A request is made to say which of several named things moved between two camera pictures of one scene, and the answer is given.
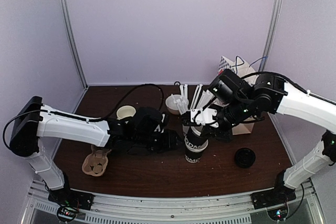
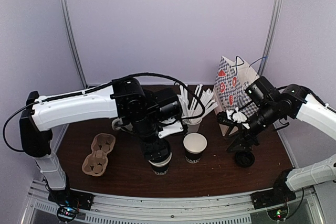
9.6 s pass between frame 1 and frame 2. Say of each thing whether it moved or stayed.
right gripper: moved
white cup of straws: stayed
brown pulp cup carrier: stayed
